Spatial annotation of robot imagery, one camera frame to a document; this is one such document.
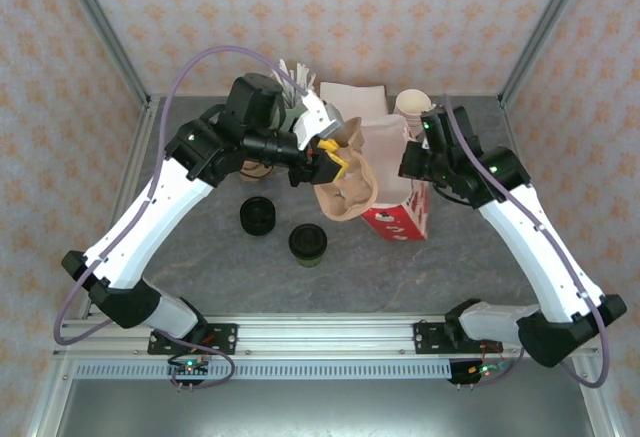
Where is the red and white paper bag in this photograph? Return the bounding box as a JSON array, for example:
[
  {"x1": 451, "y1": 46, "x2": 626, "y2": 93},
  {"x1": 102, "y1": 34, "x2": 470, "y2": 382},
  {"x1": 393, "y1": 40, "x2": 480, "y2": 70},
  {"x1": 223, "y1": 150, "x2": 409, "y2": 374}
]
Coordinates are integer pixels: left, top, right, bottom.
[{"x1": 359, "y1": 113, "x2": 431, "y2": 243}]

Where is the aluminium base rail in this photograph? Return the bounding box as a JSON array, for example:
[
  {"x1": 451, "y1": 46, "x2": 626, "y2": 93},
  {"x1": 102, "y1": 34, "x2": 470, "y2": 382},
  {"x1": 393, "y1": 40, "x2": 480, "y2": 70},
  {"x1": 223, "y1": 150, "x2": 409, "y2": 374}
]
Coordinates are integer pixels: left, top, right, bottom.
[{"x1": 53, "y1": 312, "x2": 600, "y2": 358}]

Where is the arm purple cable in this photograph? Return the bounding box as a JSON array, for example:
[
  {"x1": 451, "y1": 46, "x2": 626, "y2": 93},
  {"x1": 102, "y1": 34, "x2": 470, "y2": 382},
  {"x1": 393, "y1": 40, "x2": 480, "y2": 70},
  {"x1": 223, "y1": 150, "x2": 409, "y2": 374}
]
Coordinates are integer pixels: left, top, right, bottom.
[
  {"x1": 52, "y1": 45, "x2": 311, "y2": 347},
  {"x1": 439, "y1": 94, "x2": 612, "y2": 389}
]

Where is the aluminium frame post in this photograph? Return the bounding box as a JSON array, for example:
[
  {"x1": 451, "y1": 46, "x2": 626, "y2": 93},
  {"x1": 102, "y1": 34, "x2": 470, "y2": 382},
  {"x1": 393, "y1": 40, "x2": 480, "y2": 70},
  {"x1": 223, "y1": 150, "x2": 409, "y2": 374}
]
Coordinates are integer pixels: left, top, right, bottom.
[
  {"x1": 53, "y1": 0, "x2": 152, "y2": 108},
  {"x1": 498, "y1": 0, "x2": 597, "y2": 108}
]

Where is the white paper cup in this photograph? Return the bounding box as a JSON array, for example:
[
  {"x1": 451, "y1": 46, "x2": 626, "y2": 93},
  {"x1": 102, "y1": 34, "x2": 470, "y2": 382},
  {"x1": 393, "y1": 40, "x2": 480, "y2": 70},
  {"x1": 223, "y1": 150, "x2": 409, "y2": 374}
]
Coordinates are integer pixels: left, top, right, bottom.
[{"x1": 394, "y1": 88, "x2": 433, "y2": 126}]

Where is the black plastic cup lid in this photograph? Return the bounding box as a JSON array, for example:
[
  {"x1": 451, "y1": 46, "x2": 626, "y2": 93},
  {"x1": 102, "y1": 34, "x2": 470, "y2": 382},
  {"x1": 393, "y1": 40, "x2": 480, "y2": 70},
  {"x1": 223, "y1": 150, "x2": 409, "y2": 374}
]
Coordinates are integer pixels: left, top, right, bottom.
[{"x1": 288, "y1": 222, "x2": 329, "y2": 259}]

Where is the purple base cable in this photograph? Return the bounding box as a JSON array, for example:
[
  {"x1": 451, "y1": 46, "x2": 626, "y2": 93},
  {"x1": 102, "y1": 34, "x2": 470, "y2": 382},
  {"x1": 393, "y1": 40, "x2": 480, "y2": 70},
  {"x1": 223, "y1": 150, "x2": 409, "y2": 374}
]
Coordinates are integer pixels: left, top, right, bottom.
[
  {"x1": 458, "y1": 341, "x2": 524, "y2": 389},
  {"x1": 162, "y1": 344, "x2": 236, "y2": 392}
]

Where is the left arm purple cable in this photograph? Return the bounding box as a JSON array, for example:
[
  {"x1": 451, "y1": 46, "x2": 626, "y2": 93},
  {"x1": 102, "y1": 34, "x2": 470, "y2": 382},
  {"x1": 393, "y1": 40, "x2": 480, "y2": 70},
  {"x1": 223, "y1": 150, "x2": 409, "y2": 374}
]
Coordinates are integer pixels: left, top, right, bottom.
[{"x1": 52, "y1": 45, "x2": 311, "y2": 347}]

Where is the small circuit board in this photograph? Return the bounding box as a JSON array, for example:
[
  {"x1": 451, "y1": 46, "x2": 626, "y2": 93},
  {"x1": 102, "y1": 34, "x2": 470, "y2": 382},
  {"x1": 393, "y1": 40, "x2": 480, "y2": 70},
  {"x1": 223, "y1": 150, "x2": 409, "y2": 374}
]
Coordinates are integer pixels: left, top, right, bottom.
[
  {"x1": 462, "y1": 360, "x2": 507, "y2": 378},
  {"x1": 167, "y1": 355, "x2": 210, "y2": 377}
]

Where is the grey slotted cable duct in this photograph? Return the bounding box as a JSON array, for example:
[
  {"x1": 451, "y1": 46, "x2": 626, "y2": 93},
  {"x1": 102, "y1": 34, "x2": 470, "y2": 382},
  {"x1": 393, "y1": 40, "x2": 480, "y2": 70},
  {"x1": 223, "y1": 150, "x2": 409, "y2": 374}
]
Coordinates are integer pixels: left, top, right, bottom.
[{"x1": 74, "y1": 360, "x2": 455, "y2": 382}]

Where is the aluminium frame side rail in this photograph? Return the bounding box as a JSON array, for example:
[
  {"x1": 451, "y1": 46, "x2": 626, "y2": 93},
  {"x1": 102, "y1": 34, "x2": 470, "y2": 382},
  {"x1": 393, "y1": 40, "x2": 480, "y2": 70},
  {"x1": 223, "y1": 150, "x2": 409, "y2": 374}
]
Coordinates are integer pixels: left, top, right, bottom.
[
  {"x1": 498, "y1": 96, "x2": 619, "y2": 437},
  {"x1": 24, "y1": 95, "x2": 162, "y2": 437}
]

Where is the white napkin stack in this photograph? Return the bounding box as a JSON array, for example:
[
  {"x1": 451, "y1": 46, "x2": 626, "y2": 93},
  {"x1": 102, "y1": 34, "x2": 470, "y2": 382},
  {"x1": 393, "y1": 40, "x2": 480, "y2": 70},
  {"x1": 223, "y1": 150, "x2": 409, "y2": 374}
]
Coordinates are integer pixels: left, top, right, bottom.
[{"x1": 319, "y1": 81, "x2": 388, "y2": 119}]

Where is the black cup lid stack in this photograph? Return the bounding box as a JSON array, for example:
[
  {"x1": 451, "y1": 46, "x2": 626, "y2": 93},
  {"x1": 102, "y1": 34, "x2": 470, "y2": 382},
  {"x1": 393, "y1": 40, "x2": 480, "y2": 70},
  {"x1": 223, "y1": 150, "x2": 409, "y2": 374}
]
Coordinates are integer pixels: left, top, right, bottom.
[{"x1": 238, "y1": 196, "x2": 278, "y2": 236}]

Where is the green straw holder cup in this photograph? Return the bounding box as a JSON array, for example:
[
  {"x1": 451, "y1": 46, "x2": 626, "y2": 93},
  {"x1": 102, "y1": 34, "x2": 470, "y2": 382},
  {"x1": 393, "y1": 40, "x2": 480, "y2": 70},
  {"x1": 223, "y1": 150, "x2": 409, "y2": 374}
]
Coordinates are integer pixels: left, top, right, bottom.
[{"x1": 272, "y1": 99, "x2": 307, "y2": 131}]

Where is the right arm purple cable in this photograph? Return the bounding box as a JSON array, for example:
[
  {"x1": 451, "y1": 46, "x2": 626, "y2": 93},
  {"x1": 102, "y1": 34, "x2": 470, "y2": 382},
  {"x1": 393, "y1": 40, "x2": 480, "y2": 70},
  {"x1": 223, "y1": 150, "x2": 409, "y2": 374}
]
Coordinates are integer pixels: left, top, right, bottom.
[{"x1": 439, "y1": 94, "x2": 612, "y2": 389}]

